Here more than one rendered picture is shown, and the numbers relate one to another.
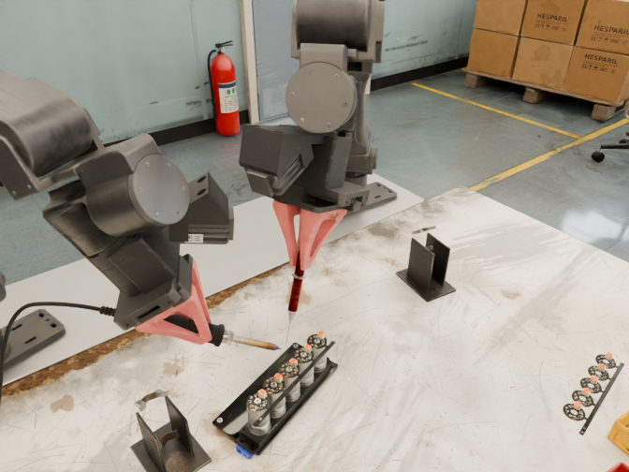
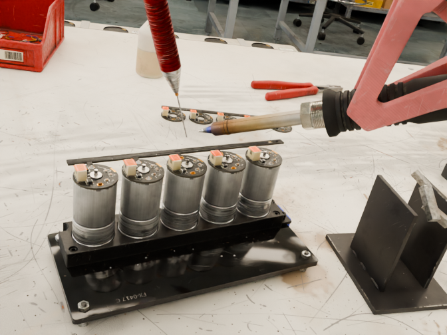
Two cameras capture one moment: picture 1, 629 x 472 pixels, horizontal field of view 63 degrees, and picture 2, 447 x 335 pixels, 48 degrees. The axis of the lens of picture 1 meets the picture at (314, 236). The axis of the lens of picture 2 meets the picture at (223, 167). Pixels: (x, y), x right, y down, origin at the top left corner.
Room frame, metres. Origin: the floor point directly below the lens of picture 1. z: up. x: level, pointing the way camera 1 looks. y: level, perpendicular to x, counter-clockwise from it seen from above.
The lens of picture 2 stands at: (0.66, 0.15, 0.97)
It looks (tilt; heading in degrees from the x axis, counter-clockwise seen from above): 30 degrees down; 202
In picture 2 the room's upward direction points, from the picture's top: 11 degrees clockwise
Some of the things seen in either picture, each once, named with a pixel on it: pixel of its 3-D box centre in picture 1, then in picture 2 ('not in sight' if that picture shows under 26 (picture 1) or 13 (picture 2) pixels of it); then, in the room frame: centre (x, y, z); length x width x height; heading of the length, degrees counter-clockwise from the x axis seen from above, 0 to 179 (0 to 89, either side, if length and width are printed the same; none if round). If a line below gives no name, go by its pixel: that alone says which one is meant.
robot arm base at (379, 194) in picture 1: (350, 186); not in sight; (0.91, -0.07, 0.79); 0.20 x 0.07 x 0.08; 124
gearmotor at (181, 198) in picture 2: (289, 383); (181, 197); (0.42, 0.03, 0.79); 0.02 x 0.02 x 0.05
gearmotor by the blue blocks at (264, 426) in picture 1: (258, 416); (256, 187); (0.37, 0.06, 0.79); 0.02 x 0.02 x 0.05
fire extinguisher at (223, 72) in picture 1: (225, 89); not in sight; (3.14, 0.55, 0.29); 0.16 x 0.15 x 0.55; 127
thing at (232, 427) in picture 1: (278, 394); (186, 254); (0.43, 0.04, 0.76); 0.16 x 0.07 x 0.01; 145
